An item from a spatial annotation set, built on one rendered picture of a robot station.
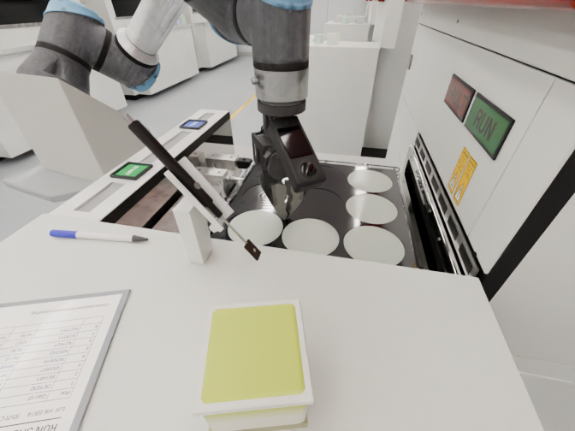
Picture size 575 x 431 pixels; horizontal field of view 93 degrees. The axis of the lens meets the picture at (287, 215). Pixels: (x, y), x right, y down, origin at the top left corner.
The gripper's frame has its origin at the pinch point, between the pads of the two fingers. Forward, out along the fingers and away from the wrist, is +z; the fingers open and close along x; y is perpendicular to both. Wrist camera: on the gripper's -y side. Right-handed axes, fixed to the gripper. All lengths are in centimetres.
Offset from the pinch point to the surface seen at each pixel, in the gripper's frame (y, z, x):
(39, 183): 53, 9, 53
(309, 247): -7.9, 1.3, -0.5
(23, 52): 327, 6, 119
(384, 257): -15.0, 1.3, -10.5
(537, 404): -39, 22, -29
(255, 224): 1.4, 1.2, 5.9
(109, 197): 11.4, -4.8, 28.4
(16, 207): 198, 91, 135
